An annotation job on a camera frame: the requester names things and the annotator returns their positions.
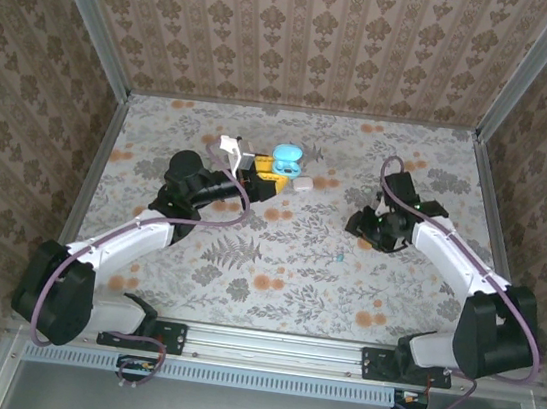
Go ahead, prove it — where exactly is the blue earbud charging case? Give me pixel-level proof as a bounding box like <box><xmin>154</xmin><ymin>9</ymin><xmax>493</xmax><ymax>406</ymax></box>
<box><xmin>268</xmin><ymin>142</ymin><xmax>306</xmax><ymax>180</ymax></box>

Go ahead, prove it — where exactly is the floral patterned table cloth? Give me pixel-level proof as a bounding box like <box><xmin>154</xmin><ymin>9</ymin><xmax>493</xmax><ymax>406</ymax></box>
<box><xmin>58</xmin><ymin>81</ymin><xmax>547</xmax><ymax>364</ymax></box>

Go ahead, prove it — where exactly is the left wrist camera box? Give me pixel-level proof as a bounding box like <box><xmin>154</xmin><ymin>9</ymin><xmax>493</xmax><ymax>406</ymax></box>
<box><xmin>214</xmin><ymin>132</ymin><xmax>260</xmax><ymax>179</ymax></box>

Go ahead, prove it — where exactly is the purple cable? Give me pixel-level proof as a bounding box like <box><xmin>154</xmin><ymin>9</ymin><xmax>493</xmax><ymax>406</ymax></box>
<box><xmin>350</xmin><ymin>153</ymin><xmax>547</xmax><ymax>409</ymax></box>
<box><xmin>22</xmin><ymin>115</ymin><xmax>260</xmax><ymax>401</ymax></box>

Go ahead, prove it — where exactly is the thin aluminium wall rail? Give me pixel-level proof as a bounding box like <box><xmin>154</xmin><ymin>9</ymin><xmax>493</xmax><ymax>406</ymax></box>
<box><xmin>129</xmin><ymin>84</ymin><xmax>481</xmax><ymax>141</ymax></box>

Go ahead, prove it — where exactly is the aluminium side rail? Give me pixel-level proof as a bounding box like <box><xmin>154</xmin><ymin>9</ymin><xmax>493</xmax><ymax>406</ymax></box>
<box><xmin>454</xmin><ymin>132</ymin><xmax>530</xmax><ymax>287</ymax></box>
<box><xmin>62</xmin><ymin>86</ymin><xmax>133</xmax><ymax>250</ymax></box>

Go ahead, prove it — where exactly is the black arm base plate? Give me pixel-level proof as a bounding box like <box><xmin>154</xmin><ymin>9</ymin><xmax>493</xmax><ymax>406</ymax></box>
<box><xmin>96</xmin><ymin>311</ymin><xmax>188</xmax><ymax>357</ymax></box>
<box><xmin>358</xmin><ymin>345</ymin><xmax>455</xmax><ymax>392</ymax></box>

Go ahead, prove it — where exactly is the wide aluminium mounting rail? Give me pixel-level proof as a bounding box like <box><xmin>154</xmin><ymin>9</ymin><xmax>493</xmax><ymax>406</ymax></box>
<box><xmin>9</xmin><ymin>295</ymin><xmax>547</xmax><ymax>402</ymax></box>

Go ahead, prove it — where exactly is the wire connector in duct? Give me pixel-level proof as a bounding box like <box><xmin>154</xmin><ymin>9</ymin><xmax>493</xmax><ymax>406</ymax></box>
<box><xmin>391</xmin><ymin>387</ymin><xmax>431</xmax><ymax>409</ymax></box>
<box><xmin>114</xmin><ymin>353</ymin><xmax>162</xmax><ymax>387</ymax></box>

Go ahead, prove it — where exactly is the aluminium frame post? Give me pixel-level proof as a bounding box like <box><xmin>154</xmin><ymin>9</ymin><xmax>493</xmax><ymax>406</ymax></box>
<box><xmin>472</xmin><ymin>0</ymin><xmax>547</xmax><ymax>152</ymax></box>
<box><xmin>24</xmin><ymin>0</ymin><xmax>145</xmax><ymax>102</ymax></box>

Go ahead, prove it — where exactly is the grey slotted cable duct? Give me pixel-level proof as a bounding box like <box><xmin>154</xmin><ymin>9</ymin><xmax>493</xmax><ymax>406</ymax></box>
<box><xmin>23</xmin><ymin>338</ymin><xmax>400</xmax><ymax>409</ymax></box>

